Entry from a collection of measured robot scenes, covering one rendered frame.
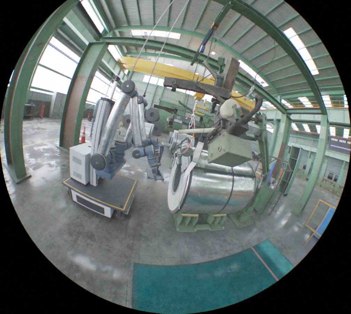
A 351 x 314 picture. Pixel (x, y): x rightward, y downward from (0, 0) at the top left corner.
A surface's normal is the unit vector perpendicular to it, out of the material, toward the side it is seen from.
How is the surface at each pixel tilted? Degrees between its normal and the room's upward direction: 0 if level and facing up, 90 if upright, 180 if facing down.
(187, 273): 0
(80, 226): 0
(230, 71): 105
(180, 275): 0
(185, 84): 90
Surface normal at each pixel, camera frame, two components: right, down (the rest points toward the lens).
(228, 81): 0.05, 0.38
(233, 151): 0.26, -0.44
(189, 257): 0.27, -0.96
